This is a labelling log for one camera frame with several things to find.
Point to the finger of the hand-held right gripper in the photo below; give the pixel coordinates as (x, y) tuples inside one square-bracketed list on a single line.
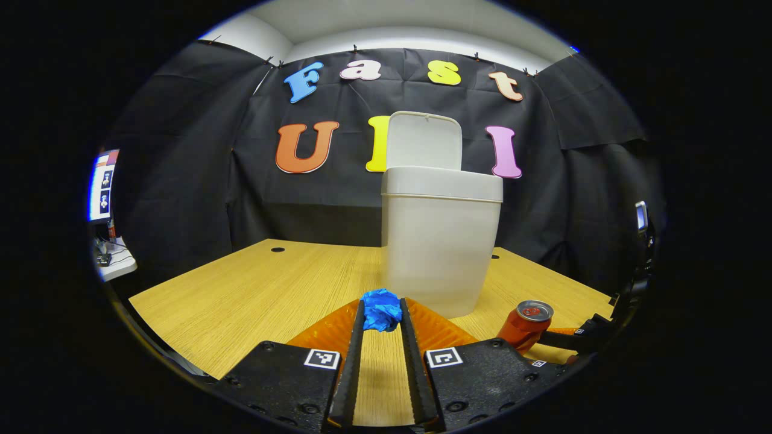
[(552, 361), (579, 340)]

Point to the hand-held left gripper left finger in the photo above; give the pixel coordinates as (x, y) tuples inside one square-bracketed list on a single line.
[(350, 374)]

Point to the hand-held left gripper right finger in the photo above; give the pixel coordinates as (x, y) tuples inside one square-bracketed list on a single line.
[(416, 374)]

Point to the red pop can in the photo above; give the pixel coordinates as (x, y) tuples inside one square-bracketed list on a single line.
[(522, 328)]

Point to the blue paper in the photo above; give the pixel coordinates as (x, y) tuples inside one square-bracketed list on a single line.
[(381, 308)]

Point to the white desktop garbage bin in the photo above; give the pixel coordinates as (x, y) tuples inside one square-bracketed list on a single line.
[(440, 241)]

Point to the wooden desktop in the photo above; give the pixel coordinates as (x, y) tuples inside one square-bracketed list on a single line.
[(241, 301)]

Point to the white side table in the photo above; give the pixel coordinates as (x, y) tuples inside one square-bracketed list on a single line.
[(120, 265)]

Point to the black backdrop cloth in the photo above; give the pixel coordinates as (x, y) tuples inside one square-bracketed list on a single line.
[(181, 181)]

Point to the computer monitor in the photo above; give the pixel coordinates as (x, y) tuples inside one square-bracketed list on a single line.
[(102, 187)]

